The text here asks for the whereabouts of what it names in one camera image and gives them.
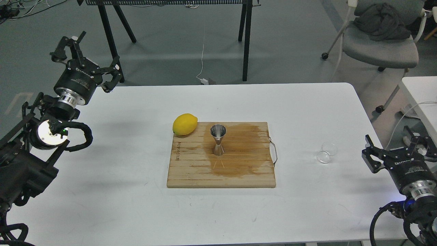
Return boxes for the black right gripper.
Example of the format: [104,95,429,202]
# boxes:
[362,126,437,200]

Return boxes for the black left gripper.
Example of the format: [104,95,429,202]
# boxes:
[50,31,124,106]

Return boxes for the clear glass cup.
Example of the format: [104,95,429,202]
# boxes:
[315,142,338,164]

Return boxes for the steel jigger measuring cup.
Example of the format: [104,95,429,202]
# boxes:
[210,124,227,156]

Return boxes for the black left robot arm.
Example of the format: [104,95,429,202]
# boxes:
[0,31,124,246]

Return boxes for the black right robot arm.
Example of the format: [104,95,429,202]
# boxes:
[362,126,437,246]

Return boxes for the white side table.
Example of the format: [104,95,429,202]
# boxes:
[399,76,437,141]

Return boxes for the grey office chair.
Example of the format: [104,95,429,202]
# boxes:
[321,0,429,114]

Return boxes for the yellow lemon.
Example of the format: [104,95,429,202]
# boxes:
[173,113,198,136]

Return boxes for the dark grey jacket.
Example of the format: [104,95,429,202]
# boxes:
[353,3,411,41]

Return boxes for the wooden cutting board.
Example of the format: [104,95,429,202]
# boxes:
[167,122,276,188]

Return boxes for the white charger cable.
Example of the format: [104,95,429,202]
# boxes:
[196,27,210,85]

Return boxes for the black metal table frame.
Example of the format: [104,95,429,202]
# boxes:
[77,0,263,83]

